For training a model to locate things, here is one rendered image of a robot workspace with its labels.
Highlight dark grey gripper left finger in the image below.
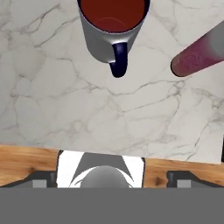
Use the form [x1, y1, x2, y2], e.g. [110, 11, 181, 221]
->
[3, 171, 58, 189]

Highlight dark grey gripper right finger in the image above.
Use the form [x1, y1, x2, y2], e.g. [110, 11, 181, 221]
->
[166, 171, 223, 189]

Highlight pink and grey cylinder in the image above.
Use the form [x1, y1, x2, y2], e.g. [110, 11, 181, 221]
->
[170, 20, 224, 78]

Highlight grey mug with navy handle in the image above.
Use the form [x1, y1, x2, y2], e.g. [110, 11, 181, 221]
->
[76, 0, 151, 79]

